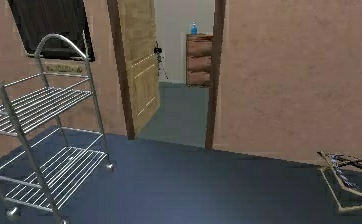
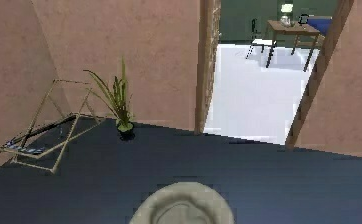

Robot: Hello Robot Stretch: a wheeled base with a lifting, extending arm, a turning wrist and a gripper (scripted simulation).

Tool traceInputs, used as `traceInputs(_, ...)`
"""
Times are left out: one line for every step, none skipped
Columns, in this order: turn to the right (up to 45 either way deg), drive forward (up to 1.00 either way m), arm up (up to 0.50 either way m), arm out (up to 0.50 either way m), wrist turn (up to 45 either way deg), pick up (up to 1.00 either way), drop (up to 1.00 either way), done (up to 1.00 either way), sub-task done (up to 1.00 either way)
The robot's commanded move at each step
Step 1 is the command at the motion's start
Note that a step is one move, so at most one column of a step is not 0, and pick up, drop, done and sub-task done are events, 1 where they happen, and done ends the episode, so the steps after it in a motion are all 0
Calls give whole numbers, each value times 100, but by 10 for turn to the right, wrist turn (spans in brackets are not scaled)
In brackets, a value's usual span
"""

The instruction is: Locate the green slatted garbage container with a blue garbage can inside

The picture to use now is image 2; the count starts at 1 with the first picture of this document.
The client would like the wooden room door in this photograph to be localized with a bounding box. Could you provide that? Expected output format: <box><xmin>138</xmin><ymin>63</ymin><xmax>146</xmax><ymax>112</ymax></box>
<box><xmin>193</xmin><ymin>0</ymin><xmax>222</xmax><ymax>136</ymax></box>

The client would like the green house plant in pot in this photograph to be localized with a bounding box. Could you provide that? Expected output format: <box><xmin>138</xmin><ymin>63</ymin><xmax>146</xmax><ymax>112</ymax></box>
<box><xmin>83</xmin><ymin>56</ymin><xmax>137</xmax><ymax>142</ymax></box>

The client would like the black and white chair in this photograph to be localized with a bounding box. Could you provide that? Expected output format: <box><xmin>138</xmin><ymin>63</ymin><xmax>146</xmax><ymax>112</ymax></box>
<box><xmin>245</xmin><ymin>18</ymin><xmax>277</xmax><ymax>61</ymax></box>

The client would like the brown wooden table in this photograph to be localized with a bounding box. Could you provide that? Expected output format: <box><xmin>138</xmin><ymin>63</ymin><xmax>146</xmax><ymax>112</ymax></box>
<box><xmin>265</xmin><ymin>19</ymin><xmax>322</xmax><ymax>73</ymax></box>

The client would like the black baseball bat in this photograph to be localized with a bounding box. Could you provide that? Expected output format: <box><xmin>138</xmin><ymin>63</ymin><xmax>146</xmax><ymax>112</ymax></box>
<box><xmin>11</xmin><ymin>114</ymin><xmax>77</xmax><ymax>145</ymax></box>

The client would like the tan wire frame glass table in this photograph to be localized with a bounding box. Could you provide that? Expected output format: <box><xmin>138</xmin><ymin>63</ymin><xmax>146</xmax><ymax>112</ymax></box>
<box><xmin>0</xmin><ymin>78</ymin><xmax>107</xmax><ymax>175</ymax></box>

